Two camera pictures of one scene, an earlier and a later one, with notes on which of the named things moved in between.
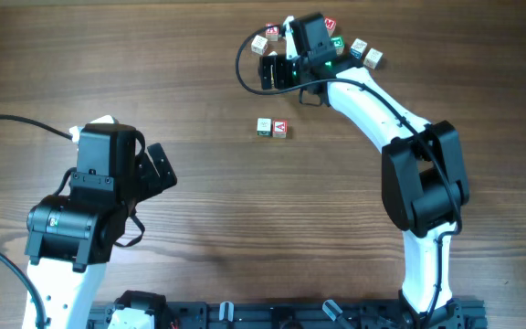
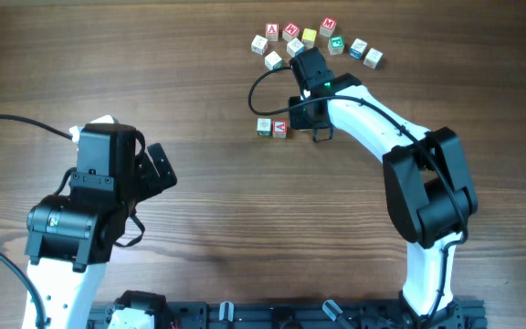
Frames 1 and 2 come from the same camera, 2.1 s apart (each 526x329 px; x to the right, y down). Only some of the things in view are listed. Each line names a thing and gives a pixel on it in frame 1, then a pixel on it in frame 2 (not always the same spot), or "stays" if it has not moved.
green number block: [264, 126] stays
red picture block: [279, 128] stays
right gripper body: [287, 74] to [301, 120]
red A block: [271, 31] stays
